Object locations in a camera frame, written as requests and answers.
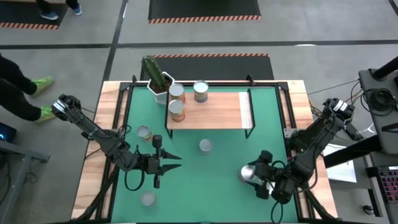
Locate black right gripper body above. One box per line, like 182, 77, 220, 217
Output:
256, 151, 282, 200

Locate white paper sheet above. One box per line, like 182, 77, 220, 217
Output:
320, 141, 358, 184

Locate backlit keyboard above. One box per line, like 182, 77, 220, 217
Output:
377, 166, 398, 205

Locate black striped-edge floor mat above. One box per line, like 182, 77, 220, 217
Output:
0, 1, 70, 30
147, 0, 262, 24

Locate grey desk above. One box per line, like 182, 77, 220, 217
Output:
0, 139, 50, 215

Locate black device with blue light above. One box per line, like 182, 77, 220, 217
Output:
0, 121, 17, 143

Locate green cactus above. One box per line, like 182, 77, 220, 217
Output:
141, 55, 167, 91

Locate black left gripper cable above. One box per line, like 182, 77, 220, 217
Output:
124, 169, 146, 192

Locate black metal table frame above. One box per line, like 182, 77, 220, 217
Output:
71, 74, 338, 224

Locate white plant pot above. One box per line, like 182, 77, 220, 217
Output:
146, 71, 175, 105

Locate tin can dark label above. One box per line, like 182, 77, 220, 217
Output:
193, 80, 210, 103

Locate coiled black cable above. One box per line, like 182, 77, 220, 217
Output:
362, 88, 398, 112

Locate green table mat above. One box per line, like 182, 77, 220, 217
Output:
111, 85, 299, 223

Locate green beans can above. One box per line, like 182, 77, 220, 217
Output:
169, 82, 187, 103

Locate wooden shelf black metal legs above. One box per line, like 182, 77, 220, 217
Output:
164, 88, 256, 139

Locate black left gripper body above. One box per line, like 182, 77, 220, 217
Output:
136, 135, 163, 189

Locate tin can silver lid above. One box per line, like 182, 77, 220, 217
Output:
139, 190, 157, 207

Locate spaghetti can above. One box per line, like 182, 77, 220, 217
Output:
136, 125, 153, 143

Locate chicken soup can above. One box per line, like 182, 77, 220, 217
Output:
198, 138, 214, 156

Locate person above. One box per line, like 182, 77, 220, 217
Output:
0, 52, 56, 125
35, 0, 83, 21

